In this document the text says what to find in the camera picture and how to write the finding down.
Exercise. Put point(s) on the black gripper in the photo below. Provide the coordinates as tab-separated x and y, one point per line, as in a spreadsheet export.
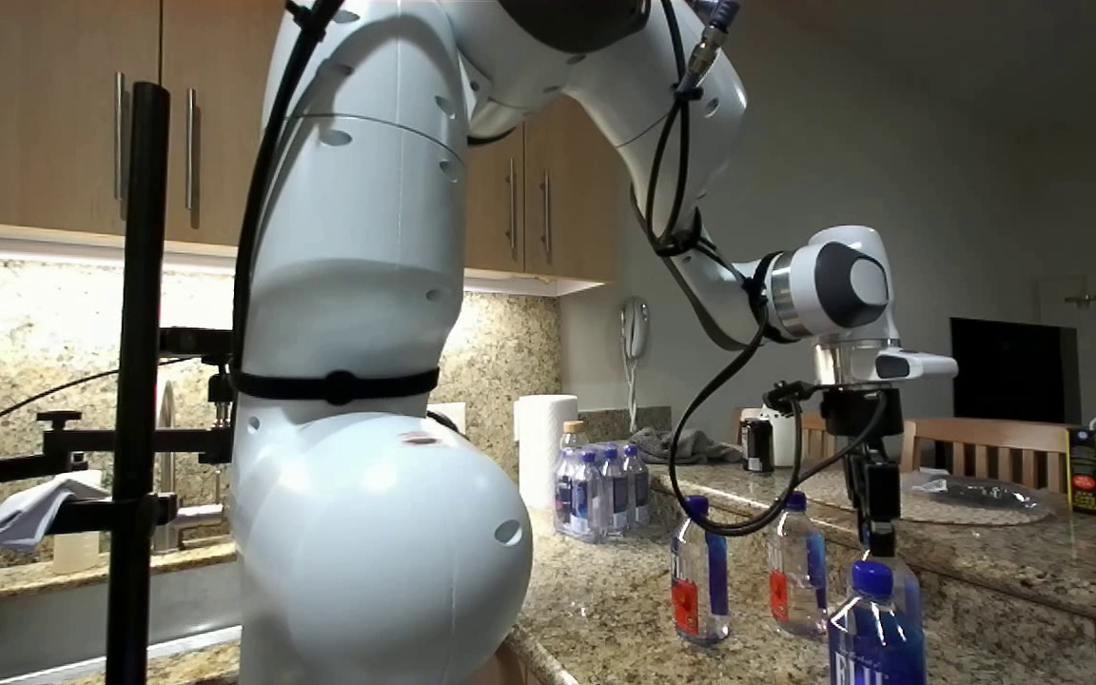
860	431

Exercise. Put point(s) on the Fiji water bottle blue cap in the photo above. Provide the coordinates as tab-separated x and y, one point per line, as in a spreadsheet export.
798	584
906	588
704	597
877	648

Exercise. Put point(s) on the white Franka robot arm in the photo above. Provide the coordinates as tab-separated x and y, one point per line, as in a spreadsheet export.
360	252

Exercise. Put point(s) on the wrapped pack of water bottles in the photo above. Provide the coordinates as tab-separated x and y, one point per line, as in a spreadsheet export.
605	497

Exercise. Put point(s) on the round woven placemat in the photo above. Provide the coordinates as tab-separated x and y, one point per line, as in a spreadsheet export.
954	501

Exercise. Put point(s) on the wooden dining chair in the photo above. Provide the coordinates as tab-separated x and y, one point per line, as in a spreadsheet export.
811	441
981	435

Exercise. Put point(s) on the grey cloth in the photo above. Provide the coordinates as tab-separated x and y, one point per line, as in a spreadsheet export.
700	447

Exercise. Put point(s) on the dark window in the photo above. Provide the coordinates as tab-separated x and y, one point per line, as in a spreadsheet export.
1014	369

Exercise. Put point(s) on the black orange juice carton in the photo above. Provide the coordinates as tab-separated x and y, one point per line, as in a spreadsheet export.
1087	479

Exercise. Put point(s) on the white paper towel roll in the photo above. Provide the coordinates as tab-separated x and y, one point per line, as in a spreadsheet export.
541	443

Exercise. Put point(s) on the black tripod pole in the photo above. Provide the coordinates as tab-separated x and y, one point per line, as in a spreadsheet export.
141	252

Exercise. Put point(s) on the stainless steel sink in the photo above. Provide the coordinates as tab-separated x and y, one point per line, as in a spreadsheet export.
56	629

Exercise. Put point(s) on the white crumpled cloth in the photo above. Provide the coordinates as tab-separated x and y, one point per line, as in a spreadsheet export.
36	511

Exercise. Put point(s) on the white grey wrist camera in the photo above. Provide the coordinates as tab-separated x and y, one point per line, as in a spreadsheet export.
916	369

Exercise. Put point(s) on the white wall intercom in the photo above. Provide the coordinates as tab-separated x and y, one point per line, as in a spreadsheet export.
633	329

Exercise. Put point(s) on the white wall outlet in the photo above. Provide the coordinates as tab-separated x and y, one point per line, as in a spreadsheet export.
445	418

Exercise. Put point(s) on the wooden wall cabinets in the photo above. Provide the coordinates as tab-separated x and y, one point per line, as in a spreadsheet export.
38	115

